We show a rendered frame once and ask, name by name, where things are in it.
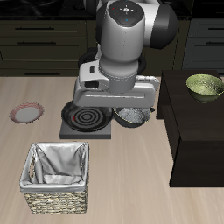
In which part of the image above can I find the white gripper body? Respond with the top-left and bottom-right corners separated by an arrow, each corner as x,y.
73,74 -> 161,109

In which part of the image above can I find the black bowl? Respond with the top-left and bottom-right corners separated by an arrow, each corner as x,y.
111,107 -> 153,129

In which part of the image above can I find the dark grey stove plate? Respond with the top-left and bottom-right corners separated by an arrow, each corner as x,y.
59,100 -> 113,140

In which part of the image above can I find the green bowl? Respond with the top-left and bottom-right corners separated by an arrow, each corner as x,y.
185,73 -> 224,104

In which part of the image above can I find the white plate with pink rim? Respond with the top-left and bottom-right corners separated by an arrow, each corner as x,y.
9,101 -> 46,125

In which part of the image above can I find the dark olive kitchen cupboard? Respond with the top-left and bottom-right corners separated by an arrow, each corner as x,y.
0,18 -> 191,78

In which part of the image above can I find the dark wooden cabinet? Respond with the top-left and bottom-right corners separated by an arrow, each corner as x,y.
156,69 -> 224,188

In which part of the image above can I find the wicker basket with white liner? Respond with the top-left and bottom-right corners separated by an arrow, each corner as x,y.
18,141 -> 90,216

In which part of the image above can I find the grey kitchen cupboard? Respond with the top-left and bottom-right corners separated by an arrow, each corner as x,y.
181,17 -> 224,72

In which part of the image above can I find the black kitchen countertop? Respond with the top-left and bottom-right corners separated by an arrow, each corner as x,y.
0,0 -> 224,21

